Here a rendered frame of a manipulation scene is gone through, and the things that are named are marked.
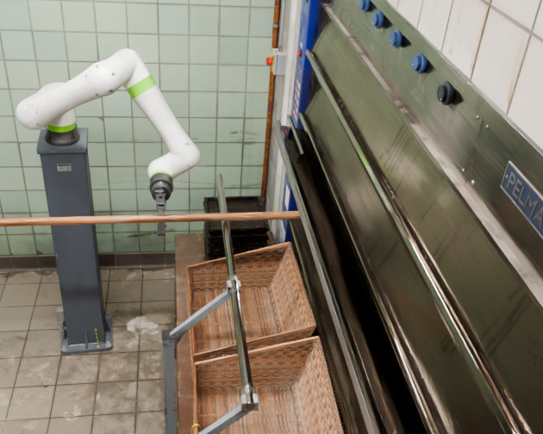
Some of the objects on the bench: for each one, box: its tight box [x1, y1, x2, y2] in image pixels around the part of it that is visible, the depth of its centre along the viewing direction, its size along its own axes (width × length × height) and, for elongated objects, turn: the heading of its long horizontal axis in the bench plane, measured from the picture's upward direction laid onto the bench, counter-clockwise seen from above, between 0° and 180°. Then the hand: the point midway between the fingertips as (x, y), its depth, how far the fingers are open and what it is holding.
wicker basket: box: [185, 241, 316, 381], centre depth 267 cm, size 49×56×28 cm
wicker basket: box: [191, 336, 346, 434], centre depth 218 cm, size 49×56×28 cm
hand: (160, 218), depth 234 cm, fingers open, 13 cm apart
